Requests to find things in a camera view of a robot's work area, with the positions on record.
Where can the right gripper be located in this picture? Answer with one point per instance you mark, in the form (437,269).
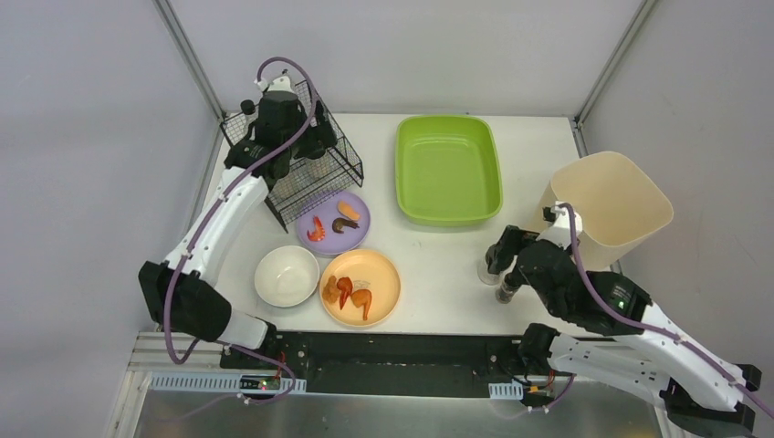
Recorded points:
(509,255)

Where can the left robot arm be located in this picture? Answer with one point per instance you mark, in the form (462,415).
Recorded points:
(179,291)

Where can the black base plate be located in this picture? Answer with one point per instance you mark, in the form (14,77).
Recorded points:
(358,363)

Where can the beige waste bin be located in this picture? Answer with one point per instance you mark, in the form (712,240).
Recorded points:
(619,205)

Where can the red toy chicken wing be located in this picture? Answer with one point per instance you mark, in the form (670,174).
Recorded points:
(345,287)

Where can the orange plate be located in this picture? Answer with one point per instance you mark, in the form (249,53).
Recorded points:
(367,269)

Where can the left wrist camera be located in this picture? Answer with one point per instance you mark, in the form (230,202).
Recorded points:
(284,82)

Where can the orange toy drumstick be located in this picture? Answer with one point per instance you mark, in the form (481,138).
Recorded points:
(362,298)

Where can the black-lid glass jar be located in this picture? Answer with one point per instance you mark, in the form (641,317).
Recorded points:
(486,277)
(316,169)

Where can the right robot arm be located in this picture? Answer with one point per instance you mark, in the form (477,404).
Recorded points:
(698,391)

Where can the white floral bowl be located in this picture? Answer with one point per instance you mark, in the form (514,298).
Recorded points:
(287,276)

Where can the green plastic tub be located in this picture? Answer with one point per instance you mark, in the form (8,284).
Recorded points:
(447,171)

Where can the black wire rack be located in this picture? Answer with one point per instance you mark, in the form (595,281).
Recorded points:
(291,194)

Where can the black-lid glass jar front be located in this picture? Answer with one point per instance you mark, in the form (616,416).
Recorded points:
(316,169)

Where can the toy shrimp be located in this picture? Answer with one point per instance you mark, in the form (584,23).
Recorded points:
(318,233)

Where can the dark sauce bottle red label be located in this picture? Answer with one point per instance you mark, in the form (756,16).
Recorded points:
(248,110)

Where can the black pepper grinder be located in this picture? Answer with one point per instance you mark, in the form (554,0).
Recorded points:
(508,287)

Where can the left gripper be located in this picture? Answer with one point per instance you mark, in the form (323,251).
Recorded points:
(296,148)

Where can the fried toy nugget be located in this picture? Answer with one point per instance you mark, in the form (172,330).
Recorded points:
(330,292)

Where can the orange toy bread piece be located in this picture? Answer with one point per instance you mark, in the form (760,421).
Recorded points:
(348,211)

